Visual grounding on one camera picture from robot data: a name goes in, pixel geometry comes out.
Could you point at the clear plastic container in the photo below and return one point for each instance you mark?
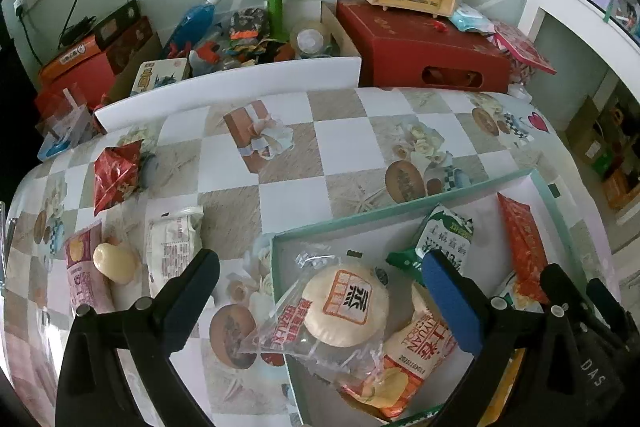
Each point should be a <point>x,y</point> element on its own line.
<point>65,122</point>

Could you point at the long red gold-print packet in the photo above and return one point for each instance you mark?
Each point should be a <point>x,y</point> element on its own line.
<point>522,252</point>

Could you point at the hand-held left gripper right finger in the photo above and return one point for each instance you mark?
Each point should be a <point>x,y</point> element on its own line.
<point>450,302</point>

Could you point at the clear tape roll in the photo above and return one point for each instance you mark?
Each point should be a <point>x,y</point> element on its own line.
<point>310,39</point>

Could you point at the white shelf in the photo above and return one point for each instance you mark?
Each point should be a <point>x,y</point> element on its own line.
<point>545,7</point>

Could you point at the blue plastic bottle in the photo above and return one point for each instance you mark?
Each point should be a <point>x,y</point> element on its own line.
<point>192,19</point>

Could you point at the large red box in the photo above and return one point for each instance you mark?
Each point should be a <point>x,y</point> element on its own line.
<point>425,52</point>

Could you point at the red gift box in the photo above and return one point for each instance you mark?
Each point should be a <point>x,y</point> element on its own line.
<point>75,89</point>

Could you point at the pink purple snack packet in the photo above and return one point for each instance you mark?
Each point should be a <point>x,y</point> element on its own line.
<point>82,282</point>

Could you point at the white snack packet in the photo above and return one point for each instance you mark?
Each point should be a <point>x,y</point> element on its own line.
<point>172,242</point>

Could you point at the printed tin box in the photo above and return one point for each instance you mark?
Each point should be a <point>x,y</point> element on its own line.
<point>160,76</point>

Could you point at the red patterned packet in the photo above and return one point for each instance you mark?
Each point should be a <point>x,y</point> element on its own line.
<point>525,49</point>

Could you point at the cardboard box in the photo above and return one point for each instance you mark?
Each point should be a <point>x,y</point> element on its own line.
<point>342,32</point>

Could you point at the green dumbbell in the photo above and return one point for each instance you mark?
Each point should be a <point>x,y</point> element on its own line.
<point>275,4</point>

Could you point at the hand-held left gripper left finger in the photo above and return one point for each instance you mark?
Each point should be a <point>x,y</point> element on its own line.
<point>192,302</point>

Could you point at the mint green shallow box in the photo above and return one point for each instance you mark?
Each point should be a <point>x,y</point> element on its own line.
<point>320,387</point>

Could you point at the brown box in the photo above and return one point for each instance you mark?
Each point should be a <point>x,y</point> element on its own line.
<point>117,22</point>

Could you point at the pile of small toys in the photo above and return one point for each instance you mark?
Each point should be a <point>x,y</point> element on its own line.
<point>245,34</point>

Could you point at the light blue packet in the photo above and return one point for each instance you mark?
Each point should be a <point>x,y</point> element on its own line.
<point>472,17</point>

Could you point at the black power adapter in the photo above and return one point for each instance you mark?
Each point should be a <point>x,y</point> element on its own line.
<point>77,29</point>

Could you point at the orange box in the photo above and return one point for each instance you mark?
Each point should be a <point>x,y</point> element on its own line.
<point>70,57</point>

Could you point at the clear-wrapped white round pastry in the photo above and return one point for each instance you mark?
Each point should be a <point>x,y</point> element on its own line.
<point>345,307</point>

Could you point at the orange cream snack packet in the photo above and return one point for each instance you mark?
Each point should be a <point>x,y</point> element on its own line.
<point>415,362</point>

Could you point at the red pyramid snack packet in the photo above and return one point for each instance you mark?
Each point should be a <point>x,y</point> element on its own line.
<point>117,177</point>

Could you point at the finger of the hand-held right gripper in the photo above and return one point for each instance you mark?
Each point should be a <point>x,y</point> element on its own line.
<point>606,309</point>
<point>562,284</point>

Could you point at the yellow clear bread packet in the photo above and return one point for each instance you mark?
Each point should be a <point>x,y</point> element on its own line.
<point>500,387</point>

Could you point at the green white milk packet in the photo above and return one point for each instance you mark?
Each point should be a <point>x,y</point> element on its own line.
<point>404,261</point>
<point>445,237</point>

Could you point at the green white cookie packet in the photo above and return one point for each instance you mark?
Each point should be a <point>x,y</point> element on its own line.
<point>517,294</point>

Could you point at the dark red box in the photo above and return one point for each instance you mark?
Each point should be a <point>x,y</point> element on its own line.
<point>132,47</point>

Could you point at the checkered printed tablecloth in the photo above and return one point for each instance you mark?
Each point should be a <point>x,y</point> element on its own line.
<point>300,147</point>

